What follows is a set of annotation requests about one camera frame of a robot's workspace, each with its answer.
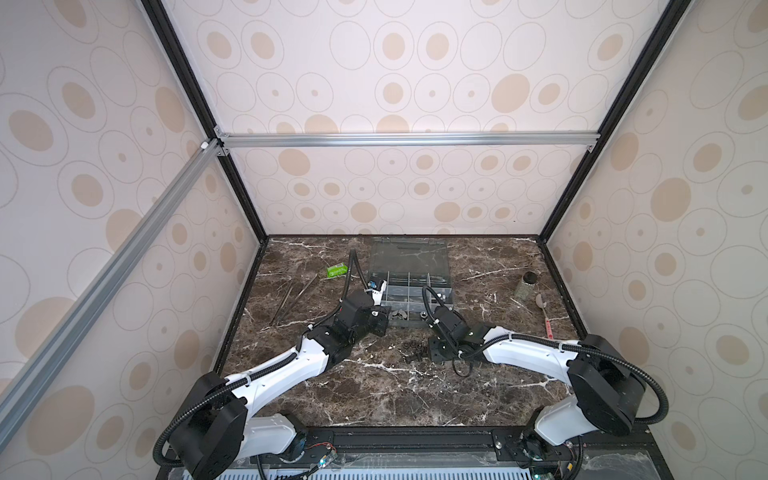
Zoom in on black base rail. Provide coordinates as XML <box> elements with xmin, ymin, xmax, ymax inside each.
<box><xmin>157</xmin><ymin>423</ymin><xmax>673</xmax><ymax>480</ymax></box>

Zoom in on diagonal aluminium frame bar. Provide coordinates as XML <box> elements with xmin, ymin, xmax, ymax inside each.
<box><xmin>1</xmin><ymin>138</ymin><xmax>221</xmax><ymax>448</ymax></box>

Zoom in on pile of screws and nuts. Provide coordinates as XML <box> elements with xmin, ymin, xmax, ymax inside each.
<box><xmin>399</xmin><ymin>342</ymin><xmax>429</xmax><ymax>364</ymax></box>

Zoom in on small spice jar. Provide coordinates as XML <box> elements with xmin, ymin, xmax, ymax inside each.
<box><xmin>514</xmin><ymin>271</ymin><xmax>538</xmax><ymax>302</ymax></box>

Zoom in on pink handled spoon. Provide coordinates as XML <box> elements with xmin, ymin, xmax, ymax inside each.
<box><xmin>535</xmin><ymin>293</ymin><xmax>554</xmax><ymax>340</ymax></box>

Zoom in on metal tongs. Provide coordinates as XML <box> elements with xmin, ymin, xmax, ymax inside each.
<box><xmin>269</xmin><ymin>274</ymin><xmax>318</xmax><ymax>326</ymax></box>

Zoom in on green snack packet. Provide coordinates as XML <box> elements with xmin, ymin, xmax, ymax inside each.
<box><xmin>326</xmin><ymin>263</ymin><xmax>349</xmax><ymax>279</ymax></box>

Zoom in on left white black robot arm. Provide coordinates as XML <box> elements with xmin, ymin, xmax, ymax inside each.
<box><xmin>152</xmin><ymin>279</ymin><xmax>389</xmax><ymax>479</ymax></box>

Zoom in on horizontal aluminium frame bar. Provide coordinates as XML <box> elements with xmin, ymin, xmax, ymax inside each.
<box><xmin>203</xmin><ymin>130</ymin><xmax>600</xmax><ymax>151</ymax></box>

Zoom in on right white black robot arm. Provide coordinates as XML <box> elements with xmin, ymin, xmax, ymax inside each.
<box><xmin>422</xmin><ymin>286</ymin><xmax>670</xmax><ymax>458</ymax></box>

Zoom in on silver wing nuts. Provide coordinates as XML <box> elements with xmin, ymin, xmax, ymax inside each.
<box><xmin>389</xmin><ymin>309</ymin><xmax>408</xmax><ymax>321</ymax></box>

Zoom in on grey compartment organizer box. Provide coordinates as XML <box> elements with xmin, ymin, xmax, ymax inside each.
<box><xmin>368</xmin><ymin>237</ymin><xmax>454</xmax><ymax>328</ymax></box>

